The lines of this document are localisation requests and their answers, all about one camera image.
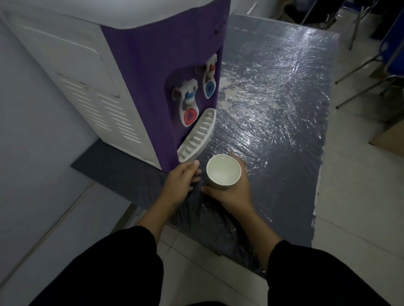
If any white tap with red button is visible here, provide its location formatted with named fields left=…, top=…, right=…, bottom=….
left=171, top=79, right=199, bottom=127

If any person's left forearm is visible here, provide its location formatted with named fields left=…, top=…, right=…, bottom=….
left=30, top=197, right=179, bottom=306

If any person's right forearm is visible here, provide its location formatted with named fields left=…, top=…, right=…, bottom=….
left=232, top=204, right=390, bottom=306

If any grey floor mat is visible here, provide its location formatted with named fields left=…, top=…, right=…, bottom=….
left=71, top=13, right=340, bottom=278

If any person's left hand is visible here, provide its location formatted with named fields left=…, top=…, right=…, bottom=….
left=157, top=160, right=202, bottom=209

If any white paper cup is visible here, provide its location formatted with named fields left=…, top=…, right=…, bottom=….
left=206, top=154, right=242, bottom=191

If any dark chair with metal legs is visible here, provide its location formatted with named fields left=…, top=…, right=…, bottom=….
left=300, top=0, right=384, bottom=51

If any blue chair with metal legs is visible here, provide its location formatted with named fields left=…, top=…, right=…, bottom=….
left=335, top=9, right=404, bottom=109

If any white tap with blue button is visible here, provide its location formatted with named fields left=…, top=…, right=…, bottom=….
left=196, top=54, right=218, bottom=100

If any person's right hand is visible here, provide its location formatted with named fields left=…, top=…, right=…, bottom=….
left=201, top=152, right=255, bottom=215

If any clear plastic film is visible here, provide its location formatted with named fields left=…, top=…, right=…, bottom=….
left=167, top=13, right=340, bottom=278

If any purple and white water dispenser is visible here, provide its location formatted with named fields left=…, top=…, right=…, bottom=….
left=0, top=0, right=231, bottom=173

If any white slotted drip tray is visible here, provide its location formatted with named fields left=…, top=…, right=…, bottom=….
left=177, top=108, right=217, bottom=163

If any brown cardboard box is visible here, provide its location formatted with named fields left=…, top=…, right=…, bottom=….
left=369, top=119, right=404, bottom=158

